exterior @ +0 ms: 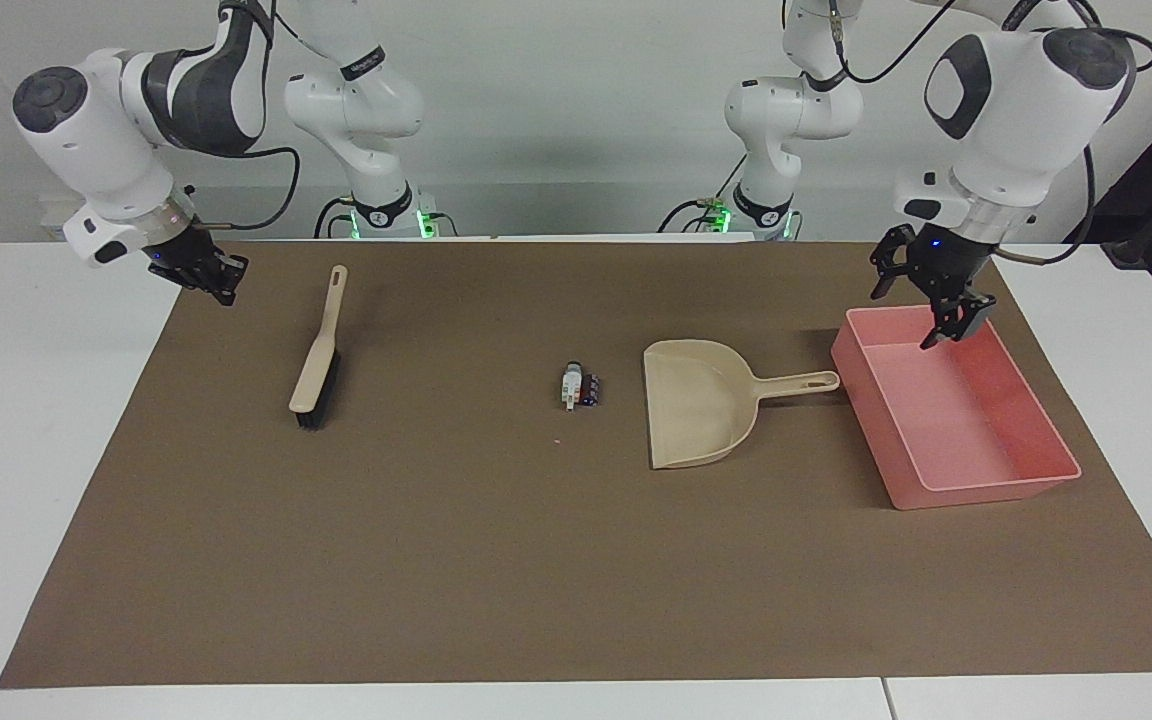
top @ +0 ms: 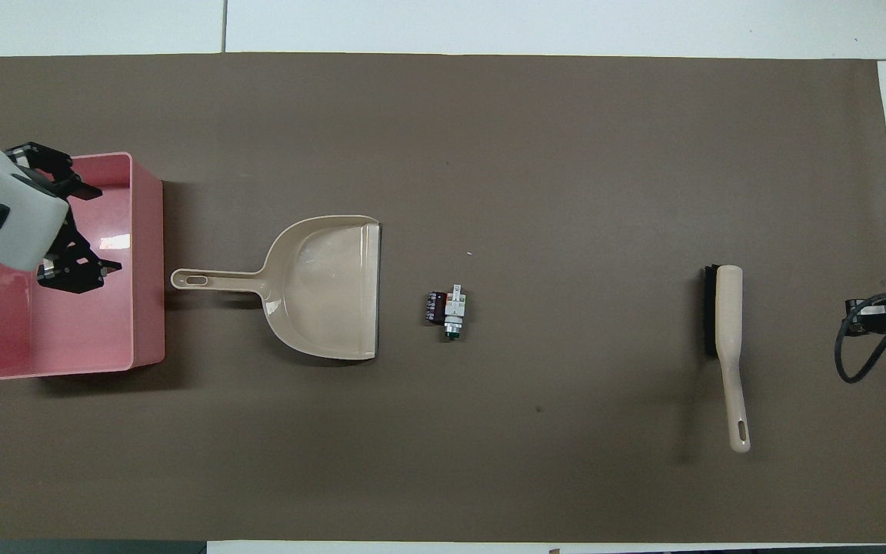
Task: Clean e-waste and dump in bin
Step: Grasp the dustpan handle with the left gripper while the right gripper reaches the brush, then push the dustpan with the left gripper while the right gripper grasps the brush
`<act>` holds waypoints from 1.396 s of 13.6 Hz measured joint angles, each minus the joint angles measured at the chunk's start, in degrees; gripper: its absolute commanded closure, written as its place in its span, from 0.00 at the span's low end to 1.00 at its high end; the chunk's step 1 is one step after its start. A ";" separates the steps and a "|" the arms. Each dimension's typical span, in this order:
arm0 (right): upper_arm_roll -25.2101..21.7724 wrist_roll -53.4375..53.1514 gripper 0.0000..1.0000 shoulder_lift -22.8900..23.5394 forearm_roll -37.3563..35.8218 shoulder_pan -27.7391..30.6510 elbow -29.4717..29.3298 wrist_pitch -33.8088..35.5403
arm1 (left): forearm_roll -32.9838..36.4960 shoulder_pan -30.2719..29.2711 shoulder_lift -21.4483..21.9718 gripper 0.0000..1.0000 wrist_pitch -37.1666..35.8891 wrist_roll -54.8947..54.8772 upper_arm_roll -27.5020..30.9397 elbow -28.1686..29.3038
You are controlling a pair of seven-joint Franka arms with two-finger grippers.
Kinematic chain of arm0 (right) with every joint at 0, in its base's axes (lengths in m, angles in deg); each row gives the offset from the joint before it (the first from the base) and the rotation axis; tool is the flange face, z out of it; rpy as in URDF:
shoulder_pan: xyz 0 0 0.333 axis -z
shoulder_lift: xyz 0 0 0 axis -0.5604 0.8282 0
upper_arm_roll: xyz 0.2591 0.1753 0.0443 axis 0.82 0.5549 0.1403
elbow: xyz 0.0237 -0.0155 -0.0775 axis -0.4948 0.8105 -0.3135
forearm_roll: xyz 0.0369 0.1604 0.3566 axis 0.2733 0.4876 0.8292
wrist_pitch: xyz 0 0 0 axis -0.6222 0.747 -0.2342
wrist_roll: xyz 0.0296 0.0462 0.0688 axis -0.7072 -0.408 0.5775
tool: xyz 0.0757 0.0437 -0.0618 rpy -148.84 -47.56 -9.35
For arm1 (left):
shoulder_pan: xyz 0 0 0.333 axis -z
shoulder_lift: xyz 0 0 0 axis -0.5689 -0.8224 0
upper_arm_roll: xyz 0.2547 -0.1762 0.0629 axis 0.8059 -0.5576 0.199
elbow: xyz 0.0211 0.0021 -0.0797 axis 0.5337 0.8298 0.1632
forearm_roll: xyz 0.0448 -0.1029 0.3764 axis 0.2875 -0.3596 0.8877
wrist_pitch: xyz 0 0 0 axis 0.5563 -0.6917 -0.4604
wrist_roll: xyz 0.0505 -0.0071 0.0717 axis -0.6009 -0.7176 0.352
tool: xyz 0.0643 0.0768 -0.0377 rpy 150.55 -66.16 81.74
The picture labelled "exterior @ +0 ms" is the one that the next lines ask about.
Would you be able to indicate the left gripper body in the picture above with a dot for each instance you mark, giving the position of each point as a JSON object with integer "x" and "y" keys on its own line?
{"x": 948, "y": 258}

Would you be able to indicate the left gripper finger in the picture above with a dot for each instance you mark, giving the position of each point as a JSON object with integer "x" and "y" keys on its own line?
{"x": 958, "y": 316}
{"x": 891, "y": 262}

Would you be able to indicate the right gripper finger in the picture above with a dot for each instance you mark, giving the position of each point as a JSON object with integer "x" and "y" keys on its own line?
{"x": 214, "y": 287}
{"x": 228, "y": 264}

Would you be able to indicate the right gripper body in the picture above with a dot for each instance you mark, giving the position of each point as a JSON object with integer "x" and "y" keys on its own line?
{"x": 178, "y": 256}

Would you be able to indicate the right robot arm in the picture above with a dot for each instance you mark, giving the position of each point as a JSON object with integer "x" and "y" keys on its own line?
{"x": 96, "y": 140}

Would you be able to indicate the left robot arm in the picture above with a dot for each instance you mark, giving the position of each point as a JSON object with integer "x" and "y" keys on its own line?
{"x": 1016, "y": 120}

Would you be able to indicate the pink plastic bin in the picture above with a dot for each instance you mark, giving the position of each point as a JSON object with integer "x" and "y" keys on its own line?
{"x": 966, "y": 430}

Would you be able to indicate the beige brush with black bristles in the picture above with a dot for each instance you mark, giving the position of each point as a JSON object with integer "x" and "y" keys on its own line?
{"x": 318, "y": 360}

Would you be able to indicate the beige plastic dustpan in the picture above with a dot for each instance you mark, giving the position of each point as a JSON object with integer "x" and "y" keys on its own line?
{"x": 696, "y": 405}

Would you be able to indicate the small dark battery pack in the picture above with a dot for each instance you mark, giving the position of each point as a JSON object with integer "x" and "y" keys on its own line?
{"x": 591, "y": 390}

